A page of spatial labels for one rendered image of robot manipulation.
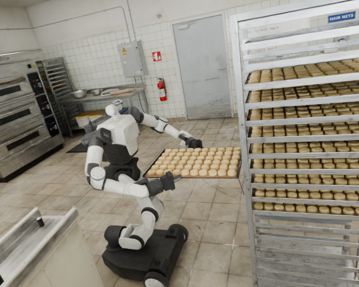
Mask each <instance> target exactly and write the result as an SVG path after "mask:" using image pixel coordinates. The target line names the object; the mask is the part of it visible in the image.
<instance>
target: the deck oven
mask: <svg viewBox="0 0 359 287"><path fill-rule="evenodd" d="M39 57H44V55H43V51H42V50H41V49H38V50H29V51H21V52H12V53H6V54H0V183H7V182H9V181H11V180H12V179H14V178H15V177H17V176H19V175H20V174H22V173H24V172H25V171H27V170H28V169H30V168H32V167H33V166H35V165H37V164H38V163H39V162H41V161H43V160H45V159H46V158H48V157H49V156H51V155H53V154H54V153H56V152H57V151H59V150H61V149H62V148H64V147H63V144H62V143H64V139H63V136H62V133H61V131H60V127H59V125H58V122H57V119H56V116H55V114H54V111H53V109H52V106H51V103H50V100H49V98H48V95H47V92H46V89H45V87H44V84H43V81H42V78H41V76H40V73H39V71H38V68H37V66H36V62H35V60H34V59H36V58H39Z"/></svg>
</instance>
